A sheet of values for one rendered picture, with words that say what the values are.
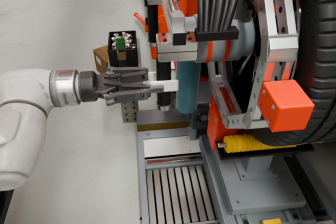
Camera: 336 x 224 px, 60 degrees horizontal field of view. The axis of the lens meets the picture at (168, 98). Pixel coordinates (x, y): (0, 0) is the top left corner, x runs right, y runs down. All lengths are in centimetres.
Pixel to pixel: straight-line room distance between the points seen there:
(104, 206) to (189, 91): 71
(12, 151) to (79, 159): 109
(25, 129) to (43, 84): 13
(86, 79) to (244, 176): 82
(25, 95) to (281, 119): 54
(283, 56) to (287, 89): 7
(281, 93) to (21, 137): 52
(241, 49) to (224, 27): 22
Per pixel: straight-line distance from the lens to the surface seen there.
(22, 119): 65
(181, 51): 66
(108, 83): 70
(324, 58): 64
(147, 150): 155
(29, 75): 73
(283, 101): 62
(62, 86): 70
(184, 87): 107
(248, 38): 85
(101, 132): 179
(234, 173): 131
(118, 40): 128
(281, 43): 64
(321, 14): 64
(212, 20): 63
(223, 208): 130
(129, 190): 151
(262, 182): 131
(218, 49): 83
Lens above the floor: 126
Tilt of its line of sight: 39 degrees down
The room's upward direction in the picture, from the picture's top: straight up
